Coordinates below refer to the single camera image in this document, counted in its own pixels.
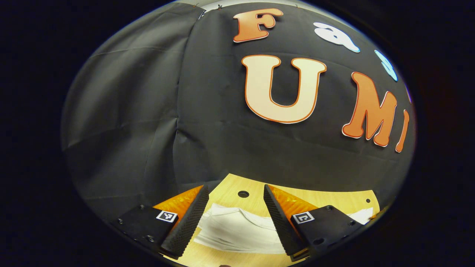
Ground black backdrop cloth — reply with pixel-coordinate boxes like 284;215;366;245
61;0;417;223

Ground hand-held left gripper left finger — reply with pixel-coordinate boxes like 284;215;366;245
111;185;210;260

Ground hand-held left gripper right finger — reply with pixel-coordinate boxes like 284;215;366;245
263;184;366;262

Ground white jeans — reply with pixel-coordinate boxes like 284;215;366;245
193;203;374;255

